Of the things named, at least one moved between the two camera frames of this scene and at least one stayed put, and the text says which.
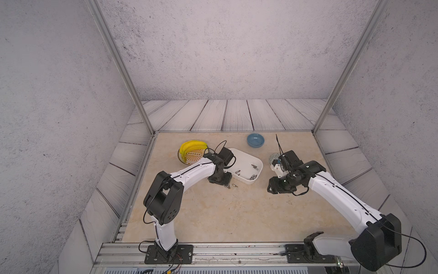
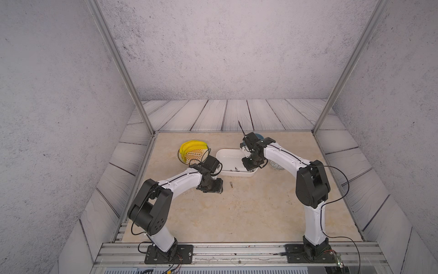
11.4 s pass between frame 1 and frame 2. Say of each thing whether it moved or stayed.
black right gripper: moved
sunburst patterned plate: stayed
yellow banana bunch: stayed
